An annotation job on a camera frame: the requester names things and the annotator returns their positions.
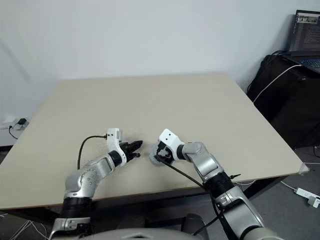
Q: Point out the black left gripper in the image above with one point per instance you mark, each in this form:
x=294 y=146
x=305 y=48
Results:
x=126 y=151

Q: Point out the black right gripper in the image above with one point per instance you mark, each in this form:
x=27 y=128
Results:
x=165 y=153

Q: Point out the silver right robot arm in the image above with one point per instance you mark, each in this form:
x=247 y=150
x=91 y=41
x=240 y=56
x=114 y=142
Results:
x=207 y=162

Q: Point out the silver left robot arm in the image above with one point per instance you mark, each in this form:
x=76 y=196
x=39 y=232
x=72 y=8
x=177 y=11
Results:
x=92 y=172

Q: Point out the dark rounded shape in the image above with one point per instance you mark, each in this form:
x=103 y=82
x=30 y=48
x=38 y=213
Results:
x=196 y=225

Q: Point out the grey robot torso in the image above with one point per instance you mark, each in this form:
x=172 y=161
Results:
x=130 y=233

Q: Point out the white power strip black adapter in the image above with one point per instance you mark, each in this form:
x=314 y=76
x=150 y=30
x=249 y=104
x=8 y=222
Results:
x=17 y=123

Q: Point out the black cabinet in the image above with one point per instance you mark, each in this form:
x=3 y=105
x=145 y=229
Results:
x=287 y=102

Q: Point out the clear tape on table corner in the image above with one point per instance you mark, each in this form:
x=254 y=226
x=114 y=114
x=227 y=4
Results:
x=304 y=168

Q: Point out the white power strip with plug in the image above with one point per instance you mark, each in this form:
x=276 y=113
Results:
x=308 y=194

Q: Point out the open black laptop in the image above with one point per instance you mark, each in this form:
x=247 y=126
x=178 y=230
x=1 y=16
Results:
x=307 y=32

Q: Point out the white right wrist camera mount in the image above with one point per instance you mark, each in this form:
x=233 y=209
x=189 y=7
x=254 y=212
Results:
x=170 y=137

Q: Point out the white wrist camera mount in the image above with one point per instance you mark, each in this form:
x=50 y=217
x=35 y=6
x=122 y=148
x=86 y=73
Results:
x=170 y=137
x=112 y=136

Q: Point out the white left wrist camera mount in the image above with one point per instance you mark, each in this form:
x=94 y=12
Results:
x=112 y=136

